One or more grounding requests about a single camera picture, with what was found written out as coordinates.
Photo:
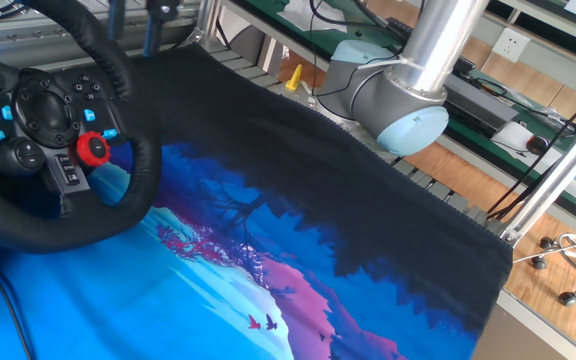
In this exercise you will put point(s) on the flat dark grey box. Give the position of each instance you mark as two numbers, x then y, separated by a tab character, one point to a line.
483	102

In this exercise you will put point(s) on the white zip tie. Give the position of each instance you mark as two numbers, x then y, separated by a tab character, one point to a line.
383	63

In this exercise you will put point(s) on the aluminium frame post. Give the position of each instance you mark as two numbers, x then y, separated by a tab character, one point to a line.
553	180
207	22

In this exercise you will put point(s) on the crumpled white plastic bag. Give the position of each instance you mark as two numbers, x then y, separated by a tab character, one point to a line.
315	15

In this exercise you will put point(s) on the white wall socket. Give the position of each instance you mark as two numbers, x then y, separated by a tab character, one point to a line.
511	45

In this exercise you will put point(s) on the black leather steering wheel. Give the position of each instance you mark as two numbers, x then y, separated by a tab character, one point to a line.
93	220

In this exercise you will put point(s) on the small yellow plastic piece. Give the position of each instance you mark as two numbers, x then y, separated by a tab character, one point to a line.
294	80

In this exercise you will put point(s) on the black computer mouse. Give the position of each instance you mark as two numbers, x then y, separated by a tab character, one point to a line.
537	145

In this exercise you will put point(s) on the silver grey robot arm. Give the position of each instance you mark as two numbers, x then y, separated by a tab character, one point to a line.
408	100

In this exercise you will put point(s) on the chrome office chair base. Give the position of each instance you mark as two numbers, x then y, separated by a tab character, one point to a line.
575	265

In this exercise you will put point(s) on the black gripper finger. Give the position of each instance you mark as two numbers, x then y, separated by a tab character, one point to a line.
113	20
154	35

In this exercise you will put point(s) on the blue landscape printed cloth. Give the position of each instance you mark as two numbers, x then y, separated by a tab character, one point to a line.
293	200

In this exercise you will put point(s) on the white paper sheet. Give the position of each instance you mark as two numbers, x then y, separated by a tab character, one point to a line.
510	140

